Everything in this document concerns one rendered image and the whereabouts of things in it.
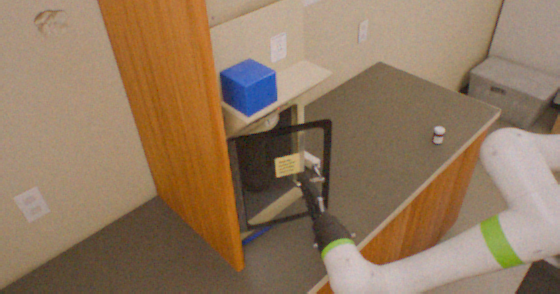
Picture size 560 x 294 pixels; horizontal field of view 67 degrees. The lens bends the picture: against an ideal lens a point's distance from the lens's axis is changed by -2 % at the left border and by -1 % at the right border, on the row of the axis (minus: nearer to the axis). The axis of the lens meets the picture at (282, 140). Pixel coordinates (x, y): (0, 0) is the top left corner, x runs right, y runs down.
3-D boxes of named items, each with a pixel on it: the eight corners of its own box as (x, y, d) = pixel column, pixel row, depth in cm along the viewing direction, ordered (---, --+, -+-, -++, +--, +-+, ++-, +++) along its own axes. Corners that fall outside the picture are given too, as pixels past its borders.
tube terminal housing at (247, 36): (196, 204, 159) (149, 3, 110) (260, 162, 176) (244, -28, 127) (239, 242, 145) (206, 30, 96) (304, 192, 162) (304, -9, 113)
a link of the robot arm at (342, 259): (363, 278, 94) (330, 307, 97) (394, 289, 102) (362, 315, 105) (339, 231, 105) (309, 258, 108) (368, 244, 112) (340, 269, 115)
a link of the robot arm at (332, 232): (318, 245, 106) (317, 266, 111) (361, 233, 108) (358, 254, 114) (310, 227, 110) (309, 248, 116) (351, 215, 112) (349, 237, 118)
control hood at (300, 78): (221, 134, 115) (217, 103, 109) (304, 87, 132) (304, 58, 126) (249, 153, 108) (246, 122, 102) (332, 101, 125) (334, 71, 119)
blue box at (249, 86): (223, 102, 109) (218, 71, 103) (252, 87, 114) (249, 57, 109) (248, 118, 103) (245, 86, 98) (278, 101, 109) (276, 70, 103)
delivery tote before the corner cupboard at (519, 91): (459, 104, 366) (468, 71, 345) (482, 86, 387) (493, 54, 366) (528, 135, 331) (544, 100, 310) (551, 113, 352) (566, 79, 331)
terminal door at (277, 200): (241, 231, 142) (228, 138, 117) (327, 210, 148) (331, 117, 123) (242, 233, 141) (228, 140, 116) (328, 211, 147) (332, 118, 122)
